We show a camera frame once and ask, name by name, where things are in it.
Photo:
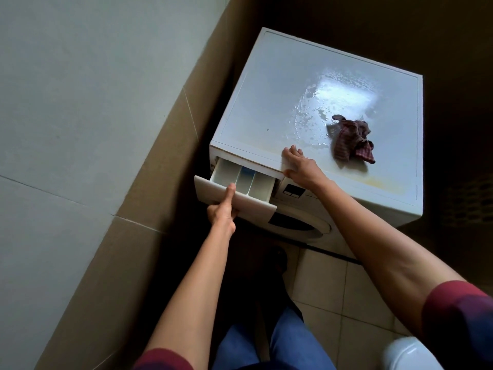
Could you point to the blue jeans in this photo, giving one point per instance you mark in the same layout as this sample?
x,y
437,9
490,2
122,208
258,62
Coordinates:
x,y
292,342

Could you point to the red checkered cloth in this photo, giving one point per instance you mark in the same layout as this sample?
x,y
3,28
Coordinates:
x,y
352,140

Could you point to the person's right hand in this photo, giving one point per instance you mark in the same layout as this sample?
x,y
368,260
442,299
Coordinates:
x,y
304,169

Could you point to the dark red shirt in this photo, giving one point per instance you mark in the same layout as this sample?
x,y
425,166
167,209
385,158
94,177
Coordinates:
x,y
458,319

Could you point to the white toilet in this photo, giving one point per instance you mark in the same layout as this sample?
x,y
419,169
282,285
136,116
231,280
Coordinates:
x,y
412,356

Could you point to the black right sandal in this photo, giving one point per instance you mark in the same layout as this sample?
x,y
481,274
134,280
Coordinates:
x,y
278,260

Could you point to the perforated plastic basket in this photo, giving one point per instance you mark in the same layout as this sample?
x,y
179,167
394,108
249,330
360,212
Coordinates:
x,y
468,202

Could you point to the person's left hand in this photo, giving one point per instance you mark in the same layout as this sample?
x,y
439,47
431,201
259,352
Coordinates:
x,y
223,213

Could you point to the white washing machine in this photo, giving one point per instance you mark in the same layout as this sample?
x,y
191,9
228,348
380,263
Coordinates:
x,y
269,92

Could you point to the person's right forearm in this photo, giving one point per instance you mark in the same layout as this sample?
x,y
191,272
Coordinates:
x,y
385,254

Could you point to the person's left forearm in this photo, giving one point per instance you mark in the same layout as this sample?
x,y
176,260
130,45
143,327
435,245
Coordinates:
x,y
188,304

